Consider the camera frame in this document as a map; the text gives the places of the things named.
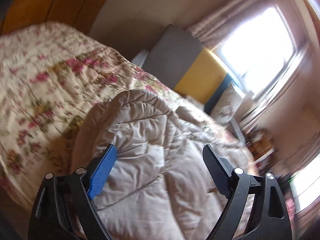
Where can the wooden wardrobe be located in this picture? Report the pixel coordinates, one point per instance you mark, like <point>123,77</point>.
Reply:
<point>50,2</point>

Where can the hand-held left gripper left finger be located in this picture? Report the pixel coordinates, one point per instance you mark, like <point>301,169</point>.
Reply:
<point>102,175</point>

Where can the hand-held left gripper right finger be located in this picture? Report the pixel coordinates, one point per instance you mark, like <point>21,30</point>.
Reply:
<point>217,170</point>

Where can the beige puffer jacket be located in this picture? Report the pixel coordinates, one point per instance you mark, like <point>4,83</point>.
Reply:
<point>155,155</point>

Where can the floral quilted bedspread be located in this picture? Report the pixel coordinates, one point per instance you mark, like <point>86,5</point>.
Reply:
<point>50,85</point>

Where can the bright window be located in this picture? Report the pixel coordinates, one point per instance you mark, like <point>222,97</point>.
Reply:
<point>262,50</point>

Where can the white deer print pillow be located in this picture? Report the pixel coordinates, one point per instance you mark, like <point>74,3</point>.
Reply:
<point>227,105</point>

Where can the grey and yellow headboard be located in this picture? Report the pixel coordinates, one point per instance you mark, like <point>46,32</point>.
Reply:
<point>180,65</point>

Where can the cluttered wooden shelf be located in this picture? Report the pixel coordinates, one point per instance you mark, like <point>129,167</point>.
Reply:
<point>260,146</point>

